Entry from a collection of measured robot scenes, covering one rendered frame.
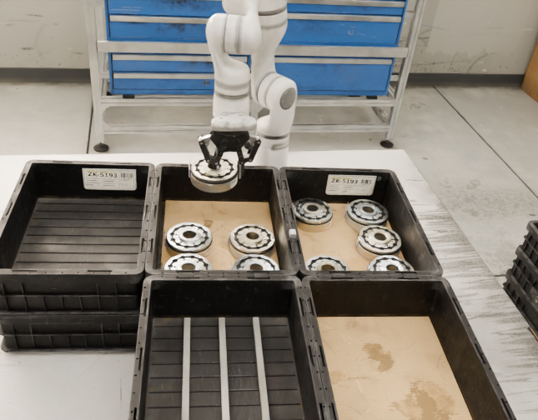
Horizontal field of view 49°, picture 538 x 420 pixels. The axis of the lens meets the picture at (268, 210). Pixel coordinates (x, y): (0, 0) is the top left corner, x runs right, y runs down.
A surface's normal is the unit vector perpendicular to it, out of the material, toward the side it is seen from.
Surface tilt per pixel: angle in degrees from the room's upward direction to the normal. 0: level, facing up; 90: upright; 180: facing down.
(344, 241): 0
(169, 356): 0
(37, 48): 90
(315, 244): 0
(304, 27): 90
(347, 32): 90
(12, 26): 90
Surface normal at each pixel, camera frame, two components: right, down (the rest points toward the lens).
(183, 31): 0.18, 0.59
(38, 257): 0.09, -0.81
